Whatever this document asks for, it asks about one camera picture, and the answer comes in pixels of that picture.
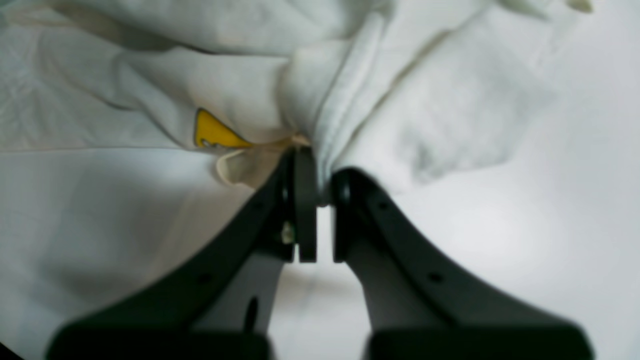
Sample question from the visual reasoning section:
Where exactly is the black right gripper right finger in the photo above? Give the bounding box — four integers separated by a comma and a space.
331, 169, 595, 360

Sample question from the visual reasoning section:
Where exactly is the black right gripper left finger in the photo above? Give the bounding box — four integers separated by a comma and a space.
46, 146, 317, 360

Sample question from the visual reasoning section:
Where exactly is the white t-shirt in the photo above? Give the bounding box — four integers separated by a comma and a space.
0, 0, 596, 360

